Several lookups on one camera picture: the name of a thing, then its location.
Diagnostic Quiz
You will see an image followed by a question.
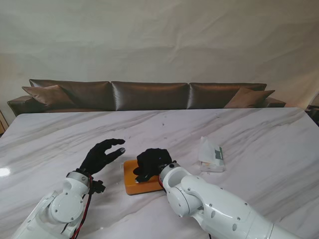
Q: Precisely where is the brown leather sofa back cushion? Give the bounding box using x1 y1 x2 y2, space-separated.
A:
188 82 267 110
111 81 189 111
29 79 112 110

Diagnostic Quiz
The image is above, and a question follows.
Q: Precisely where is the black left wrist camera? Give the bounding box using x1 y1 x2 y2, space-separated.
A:
89 179 106 194

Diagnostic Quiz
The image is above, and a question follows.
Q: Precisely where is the orange tissue box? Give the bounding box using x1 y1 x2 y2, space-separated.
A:
123 159 166 196

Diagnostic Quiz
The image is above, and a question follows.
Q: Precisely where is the wooden furniture piece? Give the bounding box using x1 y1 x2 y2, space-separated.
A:
0 109 7 135

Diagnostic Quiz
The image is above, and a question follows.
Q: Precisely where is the white tissue pack green label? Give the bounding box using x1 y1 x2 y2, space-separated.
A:
198 136 227 173

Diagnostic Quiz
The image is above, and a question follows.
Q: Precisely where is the dark background object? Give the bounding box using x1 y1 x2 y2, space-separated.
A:
305 104 319 125

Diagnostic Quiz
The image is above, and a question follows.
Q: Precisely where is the brown leather sofa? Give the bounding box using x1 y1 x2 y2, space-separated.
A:
6 79 287 117

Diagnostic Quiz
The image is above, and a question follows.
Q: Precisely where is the red black left arm cable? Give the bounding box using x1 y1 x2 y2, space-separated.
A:
61 176 94 239

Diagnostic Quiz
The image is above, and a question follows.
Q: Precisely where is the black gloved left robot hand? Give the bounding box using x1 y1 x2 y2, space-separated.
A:
80 138 126 176

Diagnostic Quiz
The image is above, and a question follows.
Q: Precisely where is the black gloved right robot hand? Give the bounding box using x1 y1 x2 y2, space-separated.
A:
133 148 175 184

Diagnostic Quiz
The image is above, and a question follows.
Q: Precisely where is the brown throw pillow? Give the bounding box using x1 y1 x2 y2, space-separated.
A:
224 87 276 109
21 84 75 108

